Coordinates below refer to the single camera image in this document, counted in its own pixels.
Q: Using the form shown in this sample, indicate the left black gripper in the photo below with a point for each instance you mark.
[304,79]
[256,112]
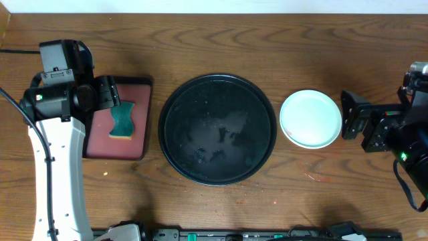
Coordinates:
[108,92]

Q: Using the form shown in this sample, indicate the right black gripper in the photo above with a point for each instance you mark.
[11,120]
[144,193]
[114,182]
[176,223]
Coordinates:
[358,107]

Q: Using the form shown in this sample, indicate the green yellow sponge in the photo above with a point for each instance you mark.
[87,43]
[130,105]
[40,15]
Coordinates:
[123,127]

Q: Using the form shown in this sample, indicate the light blue plate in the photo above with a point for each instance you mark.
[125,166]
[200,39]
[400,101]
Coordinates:
[310,119]

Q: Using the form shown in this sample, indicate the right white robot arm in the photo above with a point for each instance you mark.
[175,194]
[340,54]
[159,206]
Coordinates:
[414,162]

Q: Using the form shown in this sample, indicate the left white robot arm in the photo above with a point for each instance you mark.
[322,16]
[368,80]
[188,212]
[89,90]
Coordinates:
[59,103]

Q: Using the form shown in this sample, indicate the black rectangular red-lined tray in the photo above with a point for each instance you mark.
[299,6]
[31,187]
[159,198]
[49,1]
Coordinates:
[98,144]

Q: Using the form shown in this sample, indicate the round black serving tray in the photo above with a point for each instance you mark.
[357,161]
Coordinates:
[217,129]

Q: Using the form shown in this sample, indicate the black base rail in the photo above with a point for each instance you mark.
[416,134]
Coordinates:
[345,231]

